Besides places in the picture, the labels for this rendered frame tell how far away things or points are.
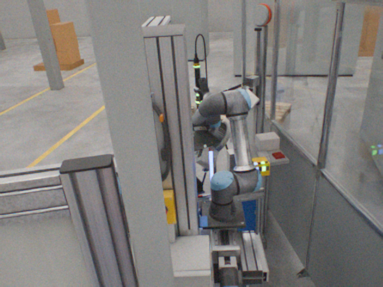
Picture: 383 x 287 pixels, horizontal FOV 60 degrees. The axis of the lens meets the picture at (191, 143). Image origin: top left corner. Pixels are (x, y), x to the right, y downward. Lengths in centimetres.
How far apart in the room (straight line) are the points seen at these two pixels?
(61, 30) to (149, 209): 984
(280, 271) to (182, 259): 172
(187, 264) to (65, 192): 94
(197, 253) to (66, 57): 932
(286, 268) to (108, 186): 266
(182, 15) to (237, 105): 788
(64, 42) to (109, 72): 995
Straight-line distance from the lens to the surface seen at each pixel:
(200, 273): 128
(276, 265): 301
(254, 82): 274
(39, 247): 52
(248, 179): 172
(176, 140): 117
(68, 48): 1027
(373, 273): 211
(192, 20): 941
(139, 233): 44
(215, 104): 164
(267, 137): 276
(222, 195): 169
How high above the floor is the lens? 219
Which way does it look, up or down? 27 degrees down
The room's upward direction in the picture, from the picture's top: 4 degrees counter-clockwise
